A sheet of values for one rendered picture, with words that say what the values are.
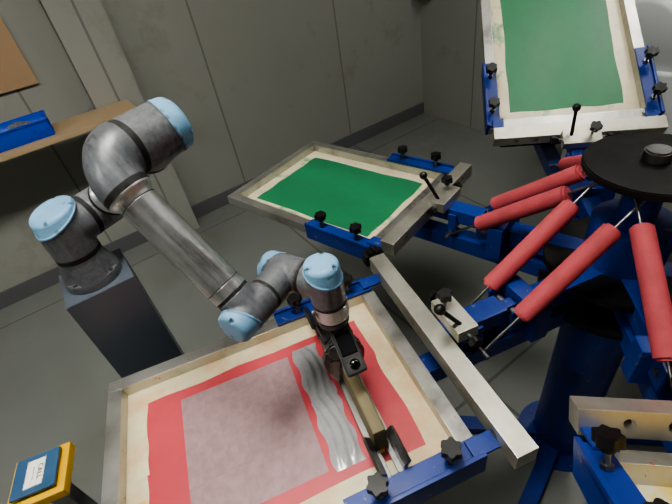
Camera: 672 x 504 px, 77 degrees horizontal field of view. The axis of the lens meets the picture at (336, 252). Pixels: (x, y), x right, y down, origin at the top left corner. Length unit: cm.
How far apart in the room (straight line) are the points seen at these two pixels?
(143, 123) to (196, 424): 73
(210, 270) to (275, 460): 48
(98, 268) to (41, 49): 226
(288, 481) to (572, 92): 170
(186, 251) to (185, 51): 281
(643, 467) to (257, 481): 73
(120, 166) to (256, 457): 69
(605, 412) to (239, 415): 79
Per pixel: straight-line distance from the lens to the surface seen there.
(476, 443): 100
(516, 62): 207
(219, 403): 121
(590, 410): 90
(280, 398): 116
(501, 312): 117
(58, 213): 124
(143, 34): 346
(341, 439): 106
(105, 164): 86
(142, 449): 123
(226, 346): 127
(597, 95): 202
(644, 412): 92
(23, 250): 377
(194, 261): 83
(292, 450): 108
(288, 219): 167
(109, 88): 328
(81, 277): 130
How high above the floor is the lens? 190
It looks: 39 degrees down
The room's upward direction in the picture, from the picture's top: 11 degrees counter-clockwise
